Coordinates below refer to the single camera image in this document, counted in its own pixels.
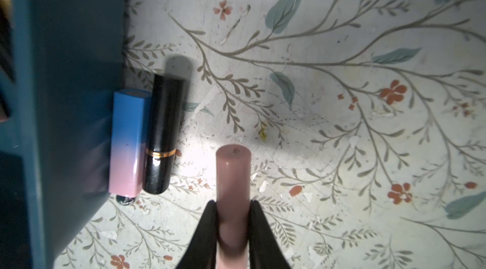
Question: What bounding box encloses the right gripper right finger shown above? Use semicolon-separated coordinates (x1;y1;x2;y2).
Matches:
248;201;291;269

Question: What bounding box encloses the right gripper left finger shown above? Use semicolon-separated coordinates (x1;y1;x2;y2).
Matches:
176;200;218;269

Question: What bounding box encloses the teal plastic storage box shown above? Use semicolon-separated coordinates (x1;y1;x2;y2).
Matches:
1;0;125;268

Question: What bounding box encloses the black lipstick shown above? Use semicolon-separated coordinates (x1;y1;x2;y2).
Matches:
143;75;186;195

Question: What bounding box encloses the pink blue lipstick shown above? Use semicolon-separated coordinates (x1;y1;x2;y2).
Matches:
108;89;151;206

